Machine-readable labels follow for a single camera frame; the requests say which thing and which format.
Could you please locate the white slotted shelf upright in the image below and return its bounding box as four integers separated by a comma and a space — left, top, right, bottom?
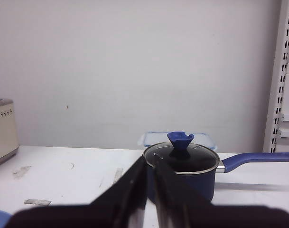
263, 0, 289, 152

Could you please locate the glass lid with blue knob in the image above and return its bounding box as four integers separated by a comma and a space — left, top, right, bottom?
143, 132, 220, 175

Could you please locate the dark blue saucepan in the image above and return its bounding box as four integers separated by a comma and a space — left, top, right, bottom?
147, 152, 289, 203

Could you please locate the cream silver toaster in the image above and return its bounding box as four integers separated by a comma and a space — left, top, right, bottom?
0, 98, 19, 165

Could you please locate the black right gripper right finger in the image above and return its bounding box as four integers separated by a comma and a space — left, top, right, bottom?
153, 158, 213, 228

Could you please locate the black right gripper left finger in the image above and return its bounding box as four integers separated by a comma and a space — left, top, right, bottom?
90, 156, 147, 228

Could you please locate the clear plastic food container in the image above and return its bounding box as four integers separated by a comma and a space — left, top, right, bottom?
137, 132, 217, 151

